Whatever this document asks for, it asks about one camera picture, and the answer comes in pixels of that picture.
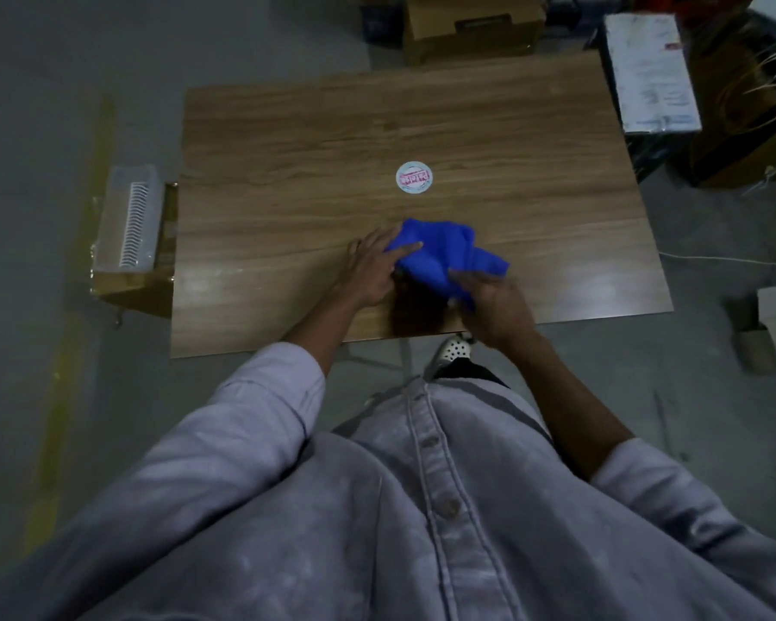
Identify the red plastic item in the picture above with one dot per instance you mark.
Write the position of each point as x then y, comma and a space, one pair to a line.
685, 3

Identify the person's left forearm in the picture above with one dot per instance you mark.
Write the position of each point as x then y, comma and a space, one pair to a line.
317, 336

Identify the large brown cardboard box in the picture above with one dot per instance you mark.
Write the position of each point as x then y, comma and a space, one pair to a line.
744, 142

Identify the round white foil lid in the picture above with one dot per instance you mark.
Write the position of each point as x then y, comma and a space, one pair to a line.
414, 178

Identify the person's left hand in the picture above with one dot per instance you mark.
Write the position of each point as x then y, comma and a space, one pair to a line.
375, 271

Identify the light denim shirt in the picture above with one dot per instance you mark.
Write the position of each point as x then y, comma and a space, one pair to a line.
362, 510

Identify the clear plastic box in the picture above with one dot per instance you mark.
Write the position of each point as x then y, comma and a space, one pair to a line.
129, 219

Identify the person's right forearm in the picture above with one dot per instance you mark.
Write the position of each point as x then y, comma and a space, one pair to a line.
562, 407

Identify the wooden table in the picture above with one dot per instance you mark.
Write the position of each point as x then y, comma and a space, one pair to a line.
524, 252

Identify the blue cloth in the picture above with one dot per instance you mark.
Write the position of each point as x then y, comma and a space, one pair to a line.
446, 252

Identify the black trousers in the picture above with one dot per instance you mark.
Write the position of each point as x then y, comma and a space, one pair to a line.
475, 371

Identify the white perforated shoe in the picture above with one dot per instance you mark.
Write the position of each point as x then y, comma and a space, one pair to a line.
451, 352

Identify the person's right hand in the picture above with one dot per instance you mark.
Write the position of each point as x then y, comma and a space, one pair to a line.
498, 310

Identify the black box with white label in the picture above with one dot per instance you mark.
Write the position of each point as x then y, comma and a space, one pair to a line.
653, 71

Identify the dark blue small box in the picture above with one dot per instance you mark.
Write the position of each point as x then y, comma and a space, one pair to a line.
381, 19

